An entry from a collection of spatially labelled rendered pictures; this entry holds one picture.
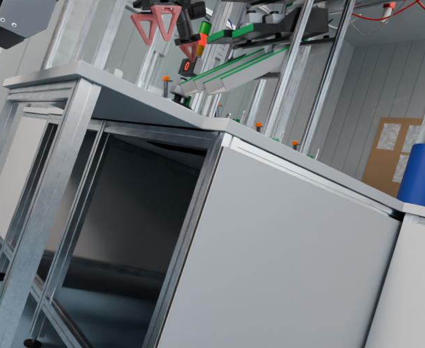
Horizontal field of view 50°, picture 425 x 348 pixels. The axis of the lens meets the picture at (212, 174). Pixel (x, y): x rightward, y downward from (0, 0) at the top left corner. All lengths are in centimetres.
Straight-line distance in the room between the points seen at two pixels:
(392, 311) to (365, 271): 14
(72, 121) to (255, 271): 55
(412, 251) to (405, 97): 407
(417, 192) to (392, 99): 376
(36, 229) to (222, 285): 43
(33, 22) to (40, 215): 43
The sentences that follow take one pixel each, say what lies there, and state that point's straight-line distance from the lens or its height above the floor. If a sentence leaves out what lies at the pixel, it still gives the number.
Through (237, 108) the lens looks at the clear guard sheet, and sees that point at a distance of 326.
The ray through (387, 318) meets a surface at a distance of 152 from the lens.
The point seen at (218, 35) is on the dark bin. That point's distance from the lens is 156.
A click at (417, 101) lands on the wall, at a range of 537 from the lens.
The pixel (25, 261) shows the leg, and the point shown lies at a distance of 101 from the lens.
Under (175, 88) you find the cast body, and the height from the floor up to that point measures 104.
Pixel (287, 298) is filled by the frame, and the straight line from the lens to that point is 125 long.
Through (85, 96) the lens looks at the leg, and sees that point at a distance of 100.
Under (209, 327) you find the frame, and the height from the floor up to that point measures 39.
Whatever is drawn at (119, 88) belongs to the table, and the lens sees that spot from 100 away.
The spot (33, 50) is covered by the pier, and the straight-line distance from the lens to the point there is 404.
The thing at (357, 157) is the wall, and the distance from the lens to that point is 551.
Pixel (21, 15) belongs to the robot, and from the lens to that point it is 113.
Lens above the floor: 67
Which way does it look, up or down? 3 degrees up
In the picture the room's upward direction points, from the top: 18 degrees clockwise
